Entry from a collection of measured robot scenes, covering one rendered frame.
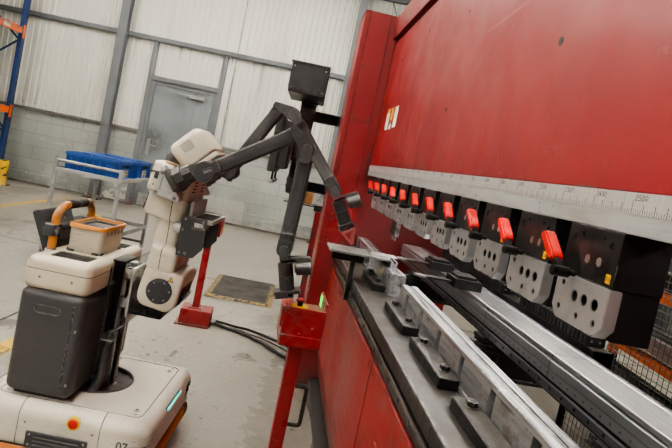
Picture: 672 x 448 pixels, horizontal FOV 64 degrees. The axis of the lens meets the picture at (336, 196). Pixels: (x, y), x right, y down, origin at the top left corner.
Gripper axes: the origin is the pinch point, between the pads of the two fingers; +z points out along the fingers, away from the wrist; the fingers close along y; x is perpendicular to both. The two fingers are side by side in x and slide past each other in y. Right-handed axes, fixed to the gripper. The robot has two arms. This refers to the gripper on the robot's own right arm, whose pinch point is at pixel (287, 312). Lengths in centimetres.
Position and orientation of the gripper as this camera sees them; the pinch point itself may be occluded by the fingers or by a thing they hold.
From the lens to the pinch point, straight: 211.4
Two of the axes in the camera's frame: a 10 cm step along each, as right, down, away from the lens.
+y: 9.9, -0.5, 1.2
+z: 0.4, 10.0, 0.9
